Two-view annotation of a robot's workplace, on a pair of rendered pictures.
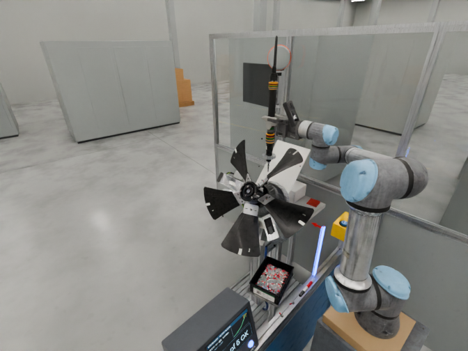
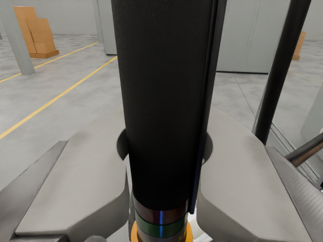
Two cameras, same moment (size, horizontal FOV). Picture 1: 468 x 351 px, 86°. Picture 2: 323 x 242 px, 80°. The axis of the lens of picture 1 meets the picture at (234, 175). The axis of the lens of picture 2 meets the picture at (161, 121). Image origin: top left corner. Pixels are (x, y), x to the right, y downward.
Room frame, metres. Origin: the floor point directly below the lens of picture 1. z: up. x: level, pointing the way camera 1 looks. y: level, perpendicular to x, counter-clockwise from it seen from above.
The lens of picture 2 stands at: (1.14, -0.24, 1.71)
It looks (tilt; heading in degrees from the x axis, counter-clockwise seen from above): 31 degrees down; 46
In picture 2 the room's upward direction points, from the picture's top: straight up
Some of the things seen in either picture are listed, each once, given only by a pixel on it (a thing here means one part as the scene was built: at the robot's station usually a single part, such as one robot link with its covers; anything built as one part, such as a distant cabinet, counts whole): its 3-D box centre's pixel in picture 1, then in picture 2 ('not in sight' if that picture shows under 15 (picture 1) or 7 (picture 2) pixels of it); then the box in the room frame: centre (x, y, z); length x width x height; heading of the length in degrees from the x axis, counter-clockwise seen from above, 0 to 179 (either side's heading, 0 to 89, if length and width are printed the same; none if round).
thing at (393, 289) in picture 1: (385, 289); not in sight; (0.58, -0.52, 1.21); 0.13 x 0.12 x 0.14; 94
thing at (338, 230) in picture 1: (345, 227); not in sight; (1.14, -0.65, 1.02); 0.16 x 0.10 x 0.11; 134
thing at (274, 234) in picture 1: (274, 228); not in sight; (1.18, -0.24, 0.98); 0.20 x 0.16 x 0.20; 134
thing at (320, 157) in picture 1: (322, 155); not in sight; (1.00, -0.39, 1.53); 0.11 x 0.08 x 0.11; 94
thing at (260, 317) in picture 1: (262, 295); not in sight; (1.43, -0.23, 0.04); 0.62 x 0.46 x 0.08; 134
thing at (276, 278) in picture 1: (271, 280); not in sight; (0.93, -0.19, 0.84); 0.19 x 0.14 x 0.04; 149
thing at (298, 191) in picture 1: (292, 190); not in sight; (1.73, -0.47, 0.91); 0.17 x 0.16 x 0.11; 134
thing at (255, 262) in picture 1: (256, 267); not in sight; (1.36, -0.16, 0.45); 0.09 x 0.04 x 0.91; 44
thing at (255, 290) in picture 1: (271, 278); not in sight; (0.93, -0.20, 0.84); 0.22 x 0.17 x 0.07; 149
